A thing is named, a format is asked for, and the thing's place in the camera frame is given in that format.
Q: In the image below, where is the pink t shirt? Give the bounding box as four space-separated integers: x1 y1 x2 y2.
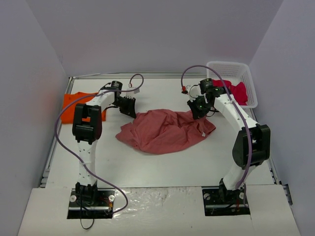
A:
116 109 216 155

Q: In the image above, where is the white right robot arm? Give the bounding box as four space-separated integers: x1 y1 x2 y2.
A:
187 78 271 203

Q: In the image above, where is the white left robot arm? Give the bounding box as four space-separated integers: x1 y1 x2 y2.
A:
72 81 139 206

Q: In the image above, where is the magenta t shirt in basket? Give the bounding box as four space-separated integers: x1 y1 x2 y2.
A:
212 80 248 106

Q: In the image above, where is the white plastic basket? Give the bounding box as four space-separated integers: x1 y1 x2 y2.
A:
207 61 258 109

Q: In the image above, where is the orange folded t shirt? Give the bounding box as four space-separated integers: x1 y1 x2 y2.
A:
61 92 96 124

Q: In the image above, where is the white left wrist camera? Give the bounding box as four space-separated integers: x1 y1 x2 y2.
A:
125 83 140 99

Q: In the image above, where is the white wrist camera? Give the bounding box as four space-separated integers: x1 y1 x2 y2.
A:
125 83 140 99
182 84 201 101

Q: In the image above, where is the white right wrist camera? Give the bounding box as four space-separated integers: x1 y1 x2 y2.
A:
182 84 201 101

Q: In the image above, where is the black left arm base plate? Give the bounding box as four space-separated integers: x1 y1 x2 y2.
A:
67 189 115 219

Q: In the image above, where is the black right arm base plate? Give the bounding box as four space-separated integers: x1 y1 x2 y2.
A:
202 186 251 217

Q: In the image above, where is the thin black cable loop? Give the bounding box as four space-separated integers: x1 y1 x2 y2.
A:
79 208 95 231

